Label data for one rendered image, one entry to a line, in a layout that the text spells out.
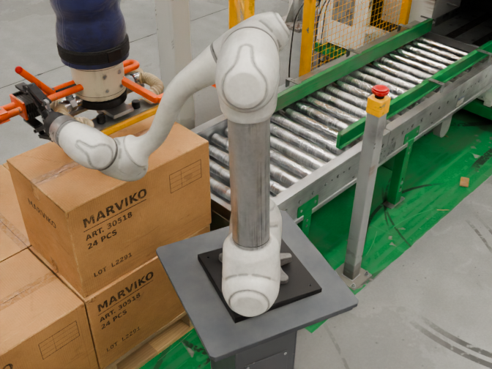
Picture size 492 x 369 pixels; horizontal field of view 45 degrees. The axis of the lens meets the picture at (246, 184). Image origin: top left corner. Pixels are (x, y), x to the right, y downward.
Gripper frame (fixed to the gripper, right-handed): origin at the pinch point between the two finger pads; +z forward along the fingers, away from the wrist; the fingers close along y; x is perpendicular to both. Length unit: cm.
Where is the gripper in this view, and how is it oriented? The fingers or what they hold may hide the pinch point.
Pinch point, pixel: (26, 103)
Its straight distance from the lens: 198.6
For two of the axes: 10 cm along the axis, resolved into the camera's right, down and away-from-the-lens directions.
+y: -0.1, 8.0, 6.0
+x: 7.1, -4.2, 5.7
